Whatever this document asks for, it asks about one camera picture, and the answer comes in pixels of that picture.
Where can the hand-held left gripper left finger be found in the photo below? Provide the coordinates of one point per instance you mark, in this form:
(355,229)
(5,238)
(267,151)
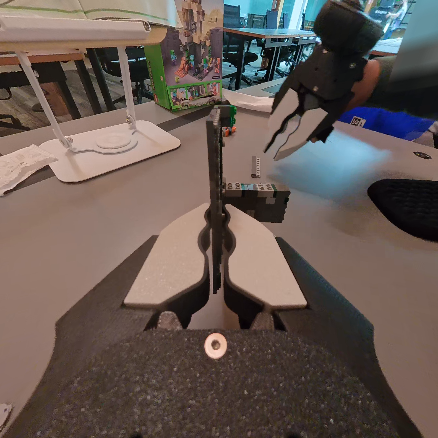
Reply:
(171,263)

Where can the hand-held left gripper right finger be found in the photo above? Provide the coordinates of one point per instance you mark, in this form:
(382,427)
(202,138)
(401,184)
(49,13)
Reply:
(263,263)

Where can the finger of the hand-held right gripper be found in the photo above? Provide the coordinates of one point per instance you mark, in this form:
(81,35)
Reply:
(282,109)
(309,125)

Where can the light grey long brick plate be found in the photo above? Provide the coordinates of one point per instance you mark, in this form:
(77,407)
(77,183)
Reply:
(256,167)

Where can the grey toy brick build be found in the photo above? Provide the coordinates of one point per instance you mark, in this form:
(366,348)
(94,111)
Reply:
(214,171)

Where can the person's right forearm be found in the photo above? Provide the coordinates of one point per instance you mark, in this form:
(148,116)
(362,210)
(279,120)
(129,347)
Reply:
(385,82)

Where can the grey desk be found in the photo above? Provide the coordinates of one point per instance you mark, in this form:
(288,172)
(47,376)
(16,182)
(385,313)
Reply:
(119,222)

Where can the black round desk grommet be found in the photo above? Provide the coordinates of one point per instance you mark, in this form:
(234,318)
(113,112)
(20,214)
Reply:
(422,155)

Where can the person's right hand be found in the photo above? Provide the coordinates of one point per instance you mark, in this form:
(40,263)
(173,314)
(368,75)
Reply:
(368,84)

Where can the crumpled white paper bag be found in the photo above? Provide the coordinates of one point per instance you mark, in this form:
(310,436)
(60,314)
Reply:
(249,101)

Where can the orange toy brick figure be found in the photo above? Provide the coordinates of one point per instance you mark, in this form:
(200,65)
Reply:
(230,131)

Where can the black office chair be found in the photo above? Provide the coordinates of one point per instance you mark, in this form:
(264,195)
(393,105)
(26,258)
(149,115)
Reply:
(241,56)

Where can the blue plastic bin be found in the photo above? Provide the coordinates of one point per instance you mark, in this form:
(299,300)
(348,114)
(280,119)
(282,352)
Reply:
(386,123)

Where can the office table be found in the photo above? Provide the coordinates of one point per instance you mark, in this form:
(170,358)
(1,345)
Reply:
(267,32)

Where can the green toy brick set box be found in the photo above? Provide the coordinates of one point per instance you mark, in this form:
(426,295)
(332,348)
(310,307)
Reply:
(191,68)

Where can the white lamp base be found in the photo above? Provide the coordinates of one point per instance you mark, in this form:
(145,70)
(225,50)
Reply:
(119,154)

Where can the small white paper packet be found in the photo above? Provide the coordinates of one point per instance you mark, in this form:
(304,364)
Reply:
(20,167)

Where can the dark wooden table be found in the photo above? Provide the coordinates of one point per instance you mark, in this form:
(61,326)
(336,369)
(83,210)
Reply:
(41,57)

